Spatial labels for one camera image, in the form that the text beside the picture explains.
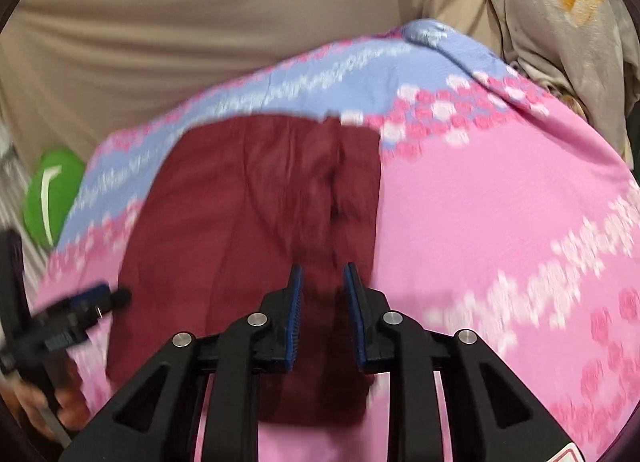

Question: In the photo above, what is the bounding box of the maroon puffer jacket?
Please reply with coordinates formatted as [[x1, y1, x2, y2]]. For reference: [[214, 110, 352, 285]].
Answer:
[[106, 114, 381, 427]]

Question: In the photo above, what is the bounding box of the person's left hand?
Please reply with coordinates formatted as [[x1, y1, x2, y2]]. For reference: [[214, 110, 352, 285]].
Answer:
[[8, 360, 94, 443]]

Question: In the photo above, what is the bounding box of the green plush pillow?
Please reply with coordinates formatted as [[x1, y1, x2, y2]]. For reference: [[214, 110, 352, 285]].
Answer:
[[23, 148, 86, 249]]

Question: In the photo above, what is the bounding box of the beige backdrop curtain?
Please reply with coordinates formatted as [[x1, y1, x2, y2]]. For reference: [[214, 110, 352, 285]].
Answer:
[[1, 0, 501, 169]]

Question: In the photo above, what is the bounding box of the floral patterned cloth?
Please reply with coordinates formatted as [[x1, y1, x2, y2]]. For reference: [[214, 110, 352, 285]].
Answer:
[[491, 0, 639, 164]]

